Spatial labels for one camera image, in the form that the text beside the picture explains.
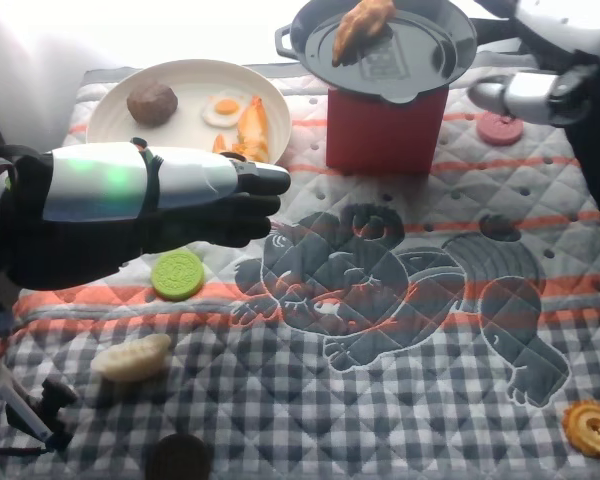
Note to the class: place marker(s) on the white dumpling toy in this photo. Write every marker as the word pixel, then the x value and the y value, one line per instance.
pixel 130 360

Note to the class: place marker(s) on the swirled butter cookie toy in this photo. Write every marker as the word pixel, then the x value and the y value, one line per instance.
pixel 580 430

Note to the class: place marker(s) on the black frying pan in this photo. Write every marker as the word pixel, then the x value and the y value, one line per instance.
pixel 430 45

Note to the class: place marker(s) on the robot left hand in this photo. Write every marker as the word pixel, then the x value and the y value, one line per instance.
pixel 110 185

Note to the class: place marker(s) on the dark chocolate sandwich cookie toy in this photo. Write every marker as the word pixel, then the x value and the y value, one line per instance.
pixel 179 460

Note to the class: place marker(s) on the green sandwich cookie toy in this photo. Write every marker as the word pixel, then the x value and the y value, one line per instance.
pixel 177 276

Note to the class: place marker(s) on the cream round plate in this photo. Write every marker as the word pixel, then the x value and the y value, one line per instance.
pixel 180 135

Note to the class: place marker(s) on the red cube box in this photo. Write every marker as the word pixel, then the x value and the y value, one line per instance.
pixel 380 135

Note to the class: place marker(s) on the pink sandwich cookie toy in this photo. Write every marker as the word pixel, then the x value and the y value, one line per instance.
pixel 499 131

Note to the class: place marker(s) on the grey quilt with bear print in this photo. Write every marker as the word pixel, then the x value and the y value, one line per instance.
pixel 330 410

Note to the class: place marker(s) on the orange shrimp toy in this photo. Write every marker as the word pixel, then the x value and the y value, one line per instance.
pixel 254 130

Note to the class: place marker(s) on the golden fried dumpling toy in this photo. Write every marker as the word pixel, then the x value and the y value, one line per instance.
pixel 360 27

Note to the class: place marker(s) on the brown meat patty toy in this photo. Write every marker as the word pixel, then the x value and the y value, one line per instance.
pixel 151 104

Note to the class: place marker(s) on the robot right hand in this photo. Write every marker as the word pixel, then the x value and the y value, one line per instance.
pixel 575 30

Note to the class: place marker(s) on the fried egg toy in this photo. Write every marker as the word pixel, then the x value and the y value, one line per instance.
pixel 224 110

